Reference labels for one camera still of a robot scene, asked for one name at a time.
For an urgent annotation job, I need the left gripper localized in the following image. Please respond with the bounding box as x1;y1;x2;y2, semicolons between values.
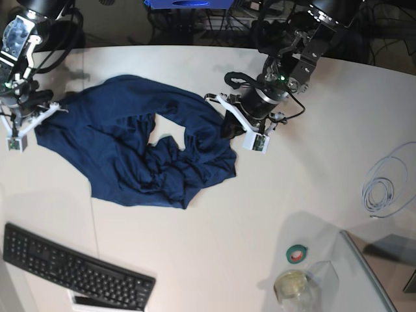
220;83;289;139

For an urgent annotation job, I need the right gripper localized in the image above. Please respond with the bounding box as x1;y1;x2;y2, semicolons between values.
1;81;54;125

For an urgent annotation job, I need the dark blue t-shirt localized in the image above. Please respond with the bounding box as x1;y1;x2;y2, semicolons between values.
35;75;237;209

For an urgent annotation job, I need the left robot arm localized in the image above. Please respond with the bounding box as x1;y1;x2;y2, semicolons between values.
224;1;361;134

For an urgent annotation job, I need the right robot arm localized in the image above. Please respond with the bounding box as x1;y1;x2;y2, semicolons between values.
1;1;84;127

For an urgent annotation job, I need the green tape roll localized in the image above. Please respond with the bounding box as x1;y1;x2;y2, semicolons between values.
285;244;308;264

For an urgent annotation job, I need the blue box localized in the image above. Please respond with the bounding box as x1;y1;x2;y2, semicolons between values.
144;0;234;10

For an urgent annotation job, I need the black computer keyboard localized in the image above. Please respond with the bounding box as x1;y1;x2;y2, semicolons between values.
3;223;156;311

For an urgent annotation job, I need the clear glass jar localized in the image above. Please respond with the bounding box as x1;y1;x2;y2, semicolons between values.
274;270;321;311

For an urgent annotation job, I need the coiled white cable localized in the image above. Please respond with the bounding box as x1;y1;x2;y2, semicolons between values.
361;141;416;220

